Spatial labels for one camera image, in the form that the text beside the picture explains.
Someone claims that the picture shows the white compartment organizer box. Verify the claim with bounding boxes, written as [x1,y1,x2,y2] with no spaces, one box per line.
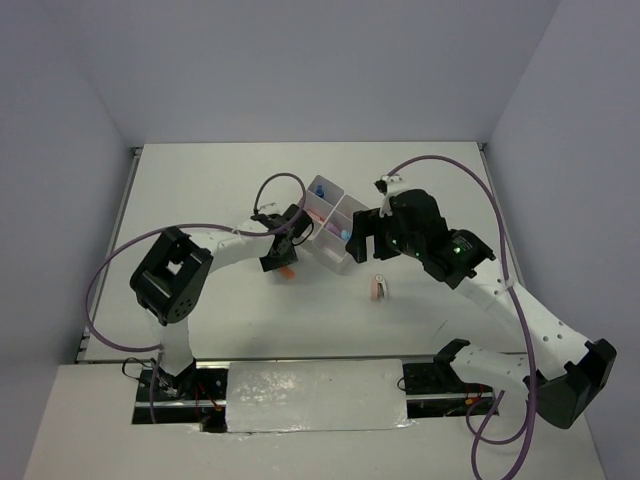
[302,175,369,274]

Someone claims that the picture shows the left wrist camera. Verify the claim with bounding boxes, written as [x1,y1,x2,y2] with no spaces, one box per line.
[250,202,280,222]

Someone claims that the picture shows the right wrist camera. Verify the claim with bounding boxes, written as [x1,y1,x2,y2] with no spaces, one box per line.
[374,174,409,218]

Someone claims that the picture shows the purple highlighter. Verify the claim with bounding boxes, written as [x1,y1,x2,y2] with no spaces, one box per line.
[325,222,342,236]

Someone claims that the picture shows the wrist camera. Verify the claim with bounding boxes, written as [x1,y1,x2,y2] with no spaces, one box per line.
[374,174,409,218]
[250,202,280,222]

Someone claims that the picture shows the pink small stapler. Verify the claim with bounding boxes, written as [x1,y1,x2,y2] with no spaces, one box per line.
[370,274,390,301]

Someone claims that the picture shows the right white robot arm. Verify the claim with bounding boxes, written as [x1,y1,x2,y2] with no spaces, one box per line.
[346,177,617,429]

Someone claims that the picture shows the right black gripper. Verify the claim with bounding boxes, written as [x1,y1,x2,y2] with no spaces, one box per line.
[345,206,423,262]

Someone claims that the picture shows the pink highlighter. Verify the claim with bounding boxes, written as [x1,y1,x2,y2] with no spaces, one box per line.
[307,210,325,223]

